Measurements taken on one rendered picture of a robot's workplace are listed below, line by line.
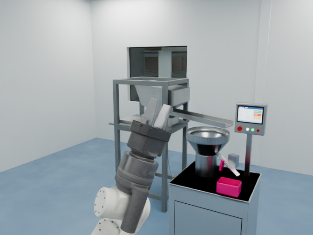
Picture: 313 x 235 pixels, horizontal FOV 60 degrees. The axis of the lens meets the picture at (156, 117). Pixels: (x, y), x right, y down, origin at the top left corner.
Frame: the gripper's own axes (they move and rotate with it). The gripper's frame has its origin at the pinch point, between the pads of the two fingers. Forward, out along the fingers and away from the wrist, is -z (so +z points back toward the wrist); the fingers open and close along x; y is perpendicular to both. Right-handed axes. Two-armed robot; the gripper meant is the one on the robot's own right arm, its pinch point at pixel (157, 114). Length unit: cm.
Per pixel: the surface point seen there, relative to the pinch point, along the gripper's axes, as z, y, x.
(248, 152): -1, 33, -176
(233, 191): 29, 23, -145
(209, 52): -140, 200, -336
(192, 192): 42, 52, -142
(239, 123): -21, 43, -162
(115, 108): 3, 194, -172
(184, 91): -43, 135, -208
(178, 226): 74, 58, -152
